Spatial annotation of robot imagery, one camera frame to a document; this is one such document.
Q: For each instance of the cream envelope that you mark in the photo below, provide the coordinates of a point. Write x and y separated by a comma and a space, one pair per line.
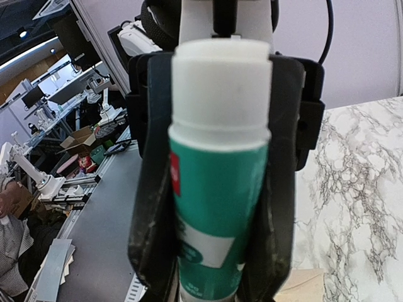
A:
302, 285

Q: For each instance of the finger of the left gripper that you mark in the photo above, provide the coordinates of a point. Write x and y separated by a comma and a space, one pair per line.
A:
152, 243

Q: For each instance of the open cardboard box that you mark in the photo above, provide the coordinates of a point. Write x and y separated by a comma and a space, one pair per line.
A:
80, 142

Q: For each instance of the green white glue stick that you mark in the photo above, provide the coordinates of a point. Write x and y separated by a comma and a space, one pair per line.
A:
219, 141

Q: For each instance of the person in striped shirt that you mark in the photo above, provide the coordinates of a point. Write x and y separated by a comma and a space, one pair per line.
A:
15, 241

